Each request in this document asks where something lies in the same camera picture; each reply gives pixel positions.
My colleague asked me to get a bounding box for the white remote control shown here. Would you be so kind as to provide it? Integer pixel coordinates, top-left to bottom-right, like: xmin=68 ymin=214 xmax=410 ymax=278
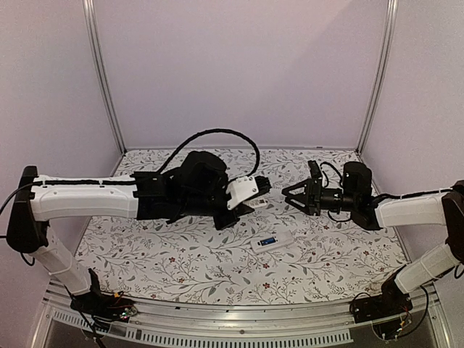
xmin=250 ymin=231 xmax=294 ymax=254

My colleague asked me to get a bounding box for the blue battery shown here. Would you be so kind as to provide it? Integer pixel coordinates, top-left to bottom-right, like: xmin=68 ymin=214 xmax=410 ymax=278
xmin=259 ymin=237 xmax=277 ymax=246

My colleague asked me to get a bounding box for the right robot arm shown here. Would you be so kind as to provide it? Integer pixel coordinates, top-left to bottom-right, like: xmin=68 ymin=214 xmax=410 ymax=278
xmin=281 ymin=160 xmax=463 ymax=316

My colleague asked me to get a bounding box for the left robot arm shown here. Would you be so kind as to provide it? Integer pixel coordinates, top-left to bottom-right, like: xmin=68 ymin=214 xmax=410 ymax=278
xmin=6 ymin=151 xmax=259 ymax=315

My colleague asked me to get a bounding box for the floral patterned table mat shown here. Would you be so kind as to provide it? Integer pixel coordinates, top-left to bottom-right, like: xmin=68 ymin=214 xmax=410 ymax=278
xmin=75 ymin=149 xmax=406 ymax=305

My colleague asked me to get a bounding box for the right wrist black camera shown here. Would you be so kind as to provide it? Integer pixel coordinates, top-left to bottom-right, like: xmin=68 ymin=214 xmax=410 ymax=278
xmin=307 ymin=160 xmax=322 ymax=179

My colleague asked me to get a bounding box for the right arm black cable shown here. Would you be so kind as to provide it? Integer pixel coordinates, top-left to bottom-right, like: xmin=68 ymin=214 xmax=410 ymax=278
xmin=320 ymin=162 xmax=360 ymax=223

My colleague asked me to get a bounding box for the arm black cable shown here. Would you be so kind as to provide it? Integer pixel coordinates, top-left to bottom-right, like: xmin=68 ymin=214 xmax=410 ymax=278
xmin=157 ymin=127 xmax=261 ymax=181
xmin=320 ymin=162 xmax=360 ymax=223

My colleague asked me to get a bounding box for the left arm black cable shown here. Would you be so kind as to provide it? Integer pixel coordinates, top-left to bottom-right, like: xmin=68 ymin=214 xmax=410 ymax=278
xmin=157 ymin=127 xmax=261 ymax=181

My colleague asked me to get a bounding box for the front aluminium rail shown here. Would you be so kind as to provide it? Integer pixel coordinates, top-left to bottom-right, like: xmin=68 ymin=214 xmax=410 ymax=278
xmin=32 ymin=281 xmax=453 ymax=347

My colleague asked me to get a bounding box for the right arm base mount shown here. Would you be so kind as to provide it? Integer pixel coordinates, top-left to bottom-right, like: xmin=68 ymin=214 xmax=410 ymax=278
xmin=349 ymin=292 xmax=413 ymax=341

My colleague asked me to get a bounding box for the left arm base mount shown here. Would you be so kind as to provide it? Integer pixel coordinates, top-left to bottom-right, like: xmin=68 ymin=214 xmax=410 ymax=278
xmin=70 ymin=269 xmax=138 ymax=323

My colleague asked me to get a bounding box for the right aluminium frame post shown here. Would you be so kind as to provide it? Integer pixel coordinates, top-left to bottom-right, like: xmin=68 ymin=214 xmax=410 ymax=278
xmin=356 ymin=0 xmax=399 ymax=157

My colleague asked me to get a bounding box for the aluminium frame post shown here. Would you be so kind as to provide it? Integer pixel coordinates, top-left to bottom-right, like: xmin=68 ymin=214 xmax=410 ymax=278
xmin=356 ymin=0 xmax=399 ymax=157
xmin=82 ymin=0 xmax=127 ymax=154

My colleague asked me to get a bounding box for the left aluminium frame post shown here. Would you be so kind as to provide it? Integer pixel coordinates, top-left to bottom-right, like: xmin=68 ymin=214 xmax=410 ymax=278
xmin=82 ymin=0 xmax=127 ymax=154

